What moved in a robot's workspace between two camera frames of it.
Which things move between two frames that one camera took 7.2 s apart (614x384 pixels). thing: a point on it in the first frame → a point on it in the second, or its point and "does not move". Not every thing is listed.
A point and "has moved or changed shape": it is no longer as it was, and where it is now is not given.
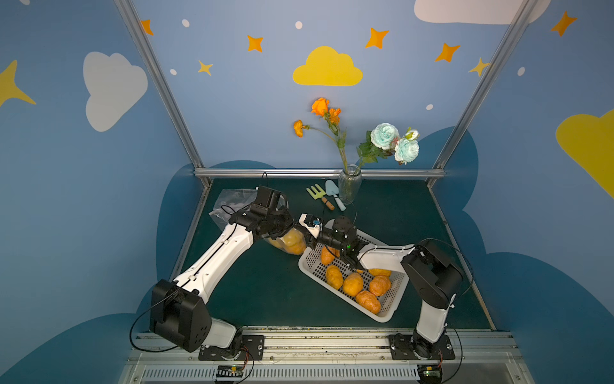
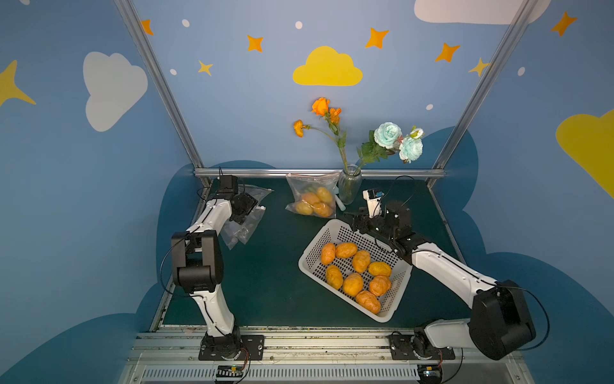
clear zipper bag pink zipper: (293, 240) → (316, 194)
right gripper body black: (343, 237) → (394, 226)
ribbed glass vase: (349, 183) does not move
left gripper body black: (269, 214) → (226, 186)
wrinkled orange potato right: (380, 285) does not move
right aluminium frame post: (518, 23) does not move
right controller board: (429, 374) does not move
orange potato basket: (327, 257) does not move
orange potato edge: (334, 277) does not move
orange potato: (380, 272) has moved or changed shape
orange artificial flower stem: (331, 117) does not move
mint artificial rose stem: (384, 140) does not move
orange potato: (352, 284) does not move
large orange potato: (294, 242) → (310, 198)
